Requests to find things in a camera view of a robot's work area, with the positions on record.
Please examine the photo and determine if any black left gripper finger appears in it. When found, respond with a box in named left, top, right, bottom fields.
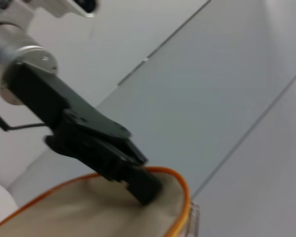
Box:
left=98, top=137, right=149, bottom=166

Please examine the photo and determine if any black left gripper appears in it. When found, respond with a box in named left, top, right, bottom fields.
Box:
left=7, top=61, right=163, bottom=206

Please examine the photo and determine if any beige food bag orange trim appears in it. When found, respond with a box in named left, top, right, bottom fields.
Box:
left=0, top=166, right=192, bottom=237

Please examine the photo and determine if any thin left gripper cable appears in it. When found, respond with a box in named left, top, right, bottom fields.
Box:
left=0, top=108, right=46, bottom=132

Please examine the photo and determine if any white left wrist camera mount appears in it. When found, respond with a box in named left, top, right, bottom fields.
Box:
left=0, top=0, right=99, bottom=19

